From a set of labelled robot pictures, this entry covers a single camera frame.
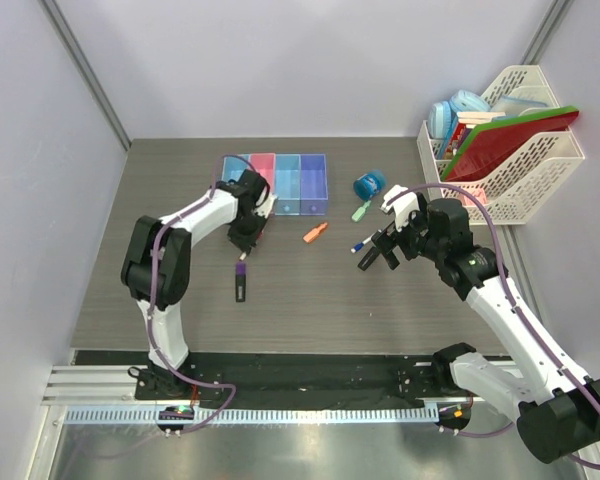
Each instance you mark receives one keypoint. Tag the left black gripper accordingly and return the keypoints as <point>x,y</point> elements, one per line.
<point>246,243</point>

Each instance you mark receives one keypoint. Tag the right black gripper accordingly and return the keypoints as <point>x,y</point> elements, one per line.
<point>387,239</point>

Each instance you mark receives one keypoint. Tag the blue whiteboard marker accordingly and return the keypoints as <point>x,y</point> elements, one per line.
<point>356,248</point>

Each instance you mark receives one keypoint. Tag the light blue drawer box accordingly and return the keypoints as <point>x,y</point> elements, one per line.
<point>287,184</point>
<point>234,166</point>

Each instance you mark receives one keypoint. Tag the pink plastic drawer box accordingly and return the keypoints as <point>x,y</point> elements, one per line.
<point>264,164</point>

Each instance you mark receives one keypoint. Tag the purple plastic drawer box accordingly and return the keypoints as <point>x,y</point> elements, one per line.
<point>313,184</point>

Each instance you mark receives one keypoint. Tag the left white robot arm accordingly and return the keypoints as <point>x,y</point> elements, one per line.
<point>157,269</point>

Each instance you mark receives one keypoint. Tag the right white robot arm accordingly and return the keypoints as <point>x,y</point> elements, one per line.
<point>554,403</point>

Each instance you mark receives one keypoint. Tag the green capped black highlighter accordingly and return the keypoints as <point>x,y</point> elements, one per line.
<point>369,258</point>

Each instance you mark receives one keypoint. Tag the blue round tape dispenser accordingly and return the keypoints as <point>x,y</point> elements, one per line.
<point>369,185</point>

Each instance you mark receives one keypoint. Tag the purple capped black highlighter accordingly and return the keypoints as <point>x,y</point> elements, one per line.
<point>240,282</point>

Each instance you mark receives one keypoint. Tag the pink eraser box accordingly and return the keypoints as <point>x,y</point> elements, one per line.
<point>473,196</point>

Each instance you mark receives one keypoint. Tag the green plastic folder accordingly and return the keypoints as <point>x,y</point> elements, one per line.
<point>472,137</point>

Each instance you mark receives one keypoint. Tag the white mesh file organizer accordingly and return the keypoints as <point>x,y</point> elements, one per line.
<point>519,159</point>

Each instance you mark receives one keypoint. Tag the red plastic folder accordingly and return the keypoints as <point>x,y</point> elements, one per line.
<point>510,150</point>

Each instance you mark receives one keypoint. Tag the blue headphones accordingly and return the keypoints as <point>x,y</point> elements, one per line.
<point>442,114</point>

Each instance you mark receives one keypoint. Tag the stack of books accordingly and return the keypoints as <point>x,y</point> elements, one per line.
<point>461,126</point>

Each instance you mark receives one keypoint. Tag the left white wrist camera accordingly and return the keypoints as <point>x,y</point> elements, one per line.
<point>266,209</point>

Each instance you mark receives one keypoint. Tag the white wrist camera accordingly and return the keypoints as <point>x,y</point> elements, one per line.
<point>400,202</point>
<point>266,209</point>

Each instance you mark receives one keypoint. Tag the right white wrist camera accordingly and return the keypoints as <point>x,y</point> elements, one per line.
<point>400,202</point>

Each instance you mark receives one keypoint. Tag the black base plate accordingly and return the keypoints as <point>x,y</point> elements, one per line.
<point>287,381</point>

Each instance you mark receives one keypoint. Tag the aluminium rail frame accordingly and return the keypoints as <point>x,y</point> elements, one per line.
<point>488,450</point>

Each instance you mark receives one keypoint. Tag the white slotted cable duct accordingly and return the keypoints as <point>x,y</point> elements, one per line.
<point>175,415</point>

